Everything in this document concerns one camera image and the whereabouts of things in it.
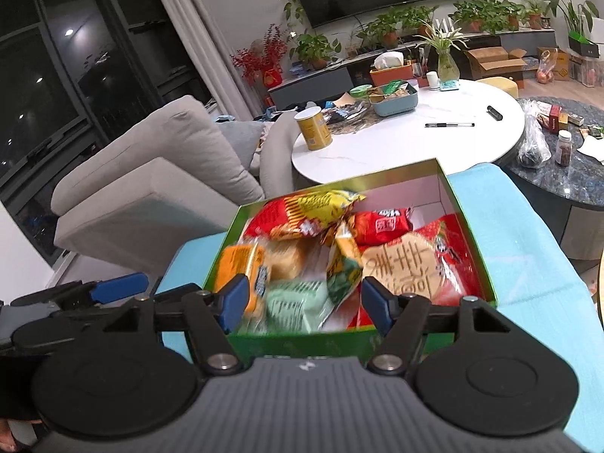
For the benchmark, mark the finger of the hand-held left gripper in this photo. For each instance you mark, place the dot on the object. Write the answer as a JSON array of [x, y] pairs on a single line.
[[177, 292], [120, 288]]

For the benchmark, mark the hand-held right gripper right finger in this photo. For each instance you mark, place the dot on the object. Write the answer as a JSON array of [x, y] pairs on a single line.
[[375, 304]]

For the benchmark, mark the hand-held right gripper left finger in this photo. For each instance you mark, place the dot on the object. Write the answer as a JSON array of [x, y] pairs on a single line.
[[233, 304]]

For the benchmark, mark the orange bread packet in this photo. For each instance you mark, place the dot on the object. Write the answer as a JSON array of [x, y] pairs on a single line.
[[240, 271]]

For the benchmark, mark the red rice cracker packet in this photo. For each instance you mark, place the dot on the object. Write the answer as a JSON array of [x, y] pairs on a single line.
[[406, 264]]

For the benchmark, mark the yellow green snack packet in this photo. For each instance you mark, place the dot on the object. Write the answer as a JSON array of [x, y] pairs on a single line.
[[344, 264]]

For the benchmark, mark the pale green snack packet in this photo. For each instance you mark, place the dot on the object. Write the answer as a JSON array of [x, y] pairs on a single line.
[[297, 304]]

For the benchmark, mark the clear bread packet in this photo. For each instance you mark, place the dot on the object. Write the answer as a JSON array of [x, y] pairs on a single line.
[[292, 259]]

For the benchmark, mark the green cardboard box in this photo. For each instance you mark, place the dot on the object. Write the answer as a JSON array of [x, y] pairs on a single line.
[[306, 342]]

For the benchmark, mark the small red snack packet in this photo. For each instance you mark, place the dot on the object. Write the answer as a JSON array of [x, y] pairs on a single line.
[[382, 225]]

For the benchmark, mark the red and yellow snack packet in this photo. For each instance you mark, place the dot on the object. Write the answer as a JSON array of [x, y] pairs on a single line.
[[302, 212]]

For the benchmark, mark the grey sofa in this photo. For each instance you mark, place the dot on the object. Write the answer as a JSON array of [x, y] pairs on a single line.
[[155, 184]]

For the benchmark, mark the grey chair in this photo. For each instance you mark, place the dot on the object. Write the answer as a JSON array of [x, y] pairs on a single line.
[[278, 151]]

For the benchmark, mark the grey pillow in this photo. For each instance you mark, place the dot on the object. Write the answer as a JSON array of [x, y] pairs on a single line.
[[240, 144]]

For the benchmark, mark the white round table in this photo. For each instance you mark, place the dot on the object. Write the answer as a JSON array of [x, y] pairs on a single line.
[[415, 146]]

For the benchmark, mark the yellow can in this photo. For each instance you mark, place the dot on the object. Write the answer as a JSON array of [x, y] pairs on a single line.
[[315, 130]]

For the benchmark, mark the black pen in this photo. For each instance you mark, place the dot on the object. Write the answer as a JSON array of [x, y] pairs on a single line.
[[448, 125]]

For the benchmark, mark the pile of snack wrappers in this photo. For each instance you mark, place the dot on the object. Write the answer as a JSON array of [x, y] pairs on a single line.
[[347, 111]]

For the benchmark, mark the teal snack tray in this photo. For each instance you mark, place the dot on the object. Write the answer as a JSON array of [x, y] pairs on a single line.
[[394, 106]]

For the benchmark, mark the green round lid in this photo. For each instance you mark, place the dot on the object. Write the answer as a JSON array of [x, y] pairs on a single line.
[[361, 91]]

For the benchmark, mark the dark marble table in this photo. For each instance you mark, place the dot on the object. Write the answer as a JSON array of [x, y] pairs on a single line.
[[557, 184]]

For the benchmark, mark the clear plastic bag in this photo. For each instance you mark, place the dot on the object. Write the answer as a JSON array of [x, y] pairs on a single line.
[[533, 144]]

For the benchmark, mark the black marker cap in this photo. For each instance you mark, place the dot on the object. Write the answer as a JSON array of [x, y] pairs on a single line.
[[495, 112]]

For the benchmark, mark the grey television console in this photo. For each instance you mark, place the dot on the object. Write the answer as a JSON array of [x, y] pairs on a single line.
[[311, 85]]

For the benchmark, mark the small white cup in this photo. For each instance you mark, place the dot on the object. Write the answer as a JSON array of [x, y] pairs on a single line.
[[433, 80]]

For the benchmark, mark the orange tissue box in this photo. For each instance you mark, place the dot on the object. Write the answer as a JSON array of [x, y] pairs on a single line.
[[391, 73]]

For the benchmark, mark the dark window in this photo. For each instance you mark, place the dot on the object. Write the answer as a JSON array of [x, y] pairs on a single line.
[[42, 66]]

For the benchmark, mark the brown jar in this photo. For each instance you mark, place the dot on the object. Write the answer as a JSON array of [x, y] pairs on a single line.
[[564, 148]]

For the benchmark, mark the red flower plant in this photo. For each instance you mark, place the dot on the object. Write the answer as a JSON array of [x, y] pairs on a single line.
[[264, 59]]

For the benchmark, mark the yellow stool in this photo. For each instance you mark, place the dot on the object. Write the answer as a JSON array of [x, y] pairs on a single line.
[[498, 87]]

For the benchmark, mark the glass vase with plant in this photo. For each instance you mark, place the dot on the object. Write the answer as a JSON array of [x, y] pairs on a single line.
[[447, 63]]

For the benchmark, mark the beige curtain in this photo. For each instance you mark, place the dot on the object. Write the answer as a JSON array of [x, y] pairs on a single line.
[[198, 37]]

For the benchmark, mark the red carton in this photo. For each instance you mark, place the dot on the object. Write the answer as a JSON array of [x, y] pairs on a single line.
[[549, 117]]

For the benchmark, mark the open cardboard box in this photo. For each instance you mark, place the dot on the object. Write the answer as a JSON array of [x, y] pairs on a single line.
[[495, 66]]

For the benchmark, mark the white paper sheet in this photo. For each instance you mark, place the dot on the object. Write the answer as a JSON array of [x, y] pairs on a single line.
[[592, 148]]

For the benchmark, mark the bag of fruit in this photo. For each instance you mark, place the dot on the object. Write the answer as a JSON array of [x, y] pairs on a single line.
[[546, 68]]

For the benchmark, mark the yellow cardboard carton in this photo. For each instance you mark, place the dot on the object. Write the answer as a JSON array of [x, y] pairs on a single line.
[[562, 63]]

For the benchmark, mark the clear plastic container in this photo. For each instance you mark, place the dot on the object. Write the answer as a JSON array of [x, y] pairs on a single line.
[[592, 71]]

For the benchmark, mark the black and green box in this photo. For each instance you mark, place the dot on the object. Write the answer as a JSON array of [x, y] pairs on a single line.
[[584, 45]]

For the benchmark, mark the tall broad leaf plant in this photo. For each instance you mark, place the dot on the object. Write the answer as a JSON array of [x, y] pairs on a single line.
[[573, 9]]

